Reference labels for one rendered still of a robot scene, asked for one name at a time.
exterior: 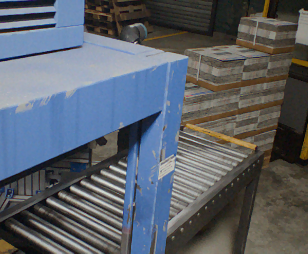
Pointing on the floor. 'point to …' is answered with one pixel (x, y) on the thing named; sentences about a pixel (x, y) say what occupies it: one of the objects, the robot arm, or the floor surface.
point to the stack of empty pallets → (102, 16)
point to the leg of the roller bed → (244, 223)
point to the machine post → (153, 164)
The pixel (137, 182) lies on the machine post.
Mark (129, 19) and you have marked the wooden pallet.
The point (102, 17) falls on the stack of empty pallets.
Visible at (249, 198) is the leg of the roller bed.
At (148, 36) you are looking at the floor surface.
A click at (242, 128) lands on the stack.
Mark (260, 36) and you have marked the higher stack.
